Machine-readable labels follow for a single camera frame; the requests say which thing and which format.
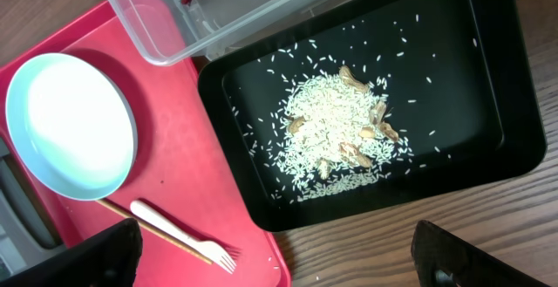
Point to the white plastic fork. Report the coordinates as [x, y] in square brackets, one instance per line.
[210, 249]

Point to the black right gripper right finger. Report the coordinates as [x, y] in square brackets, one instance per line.
[442, 259]

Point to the grey dishwasher rack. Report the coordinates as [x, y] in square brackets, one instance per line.
[28, 235]

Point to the clear plastic waste bin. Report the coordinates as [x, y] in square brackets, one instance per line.
[166, 31]

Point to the black food waste tray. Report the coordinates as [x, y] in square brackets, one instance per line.
[512, 141]

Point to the wooden chopstick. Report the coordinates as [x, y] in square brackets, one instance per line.
[146, 226]

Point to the light blue plate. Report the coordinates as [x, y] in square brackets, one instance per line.
[72, 127]

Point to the rice and food scraps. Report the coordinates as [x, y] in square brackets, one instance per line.
[359, 103]

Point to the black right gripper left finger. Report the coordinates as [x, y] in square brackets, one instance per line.
[110, 258]

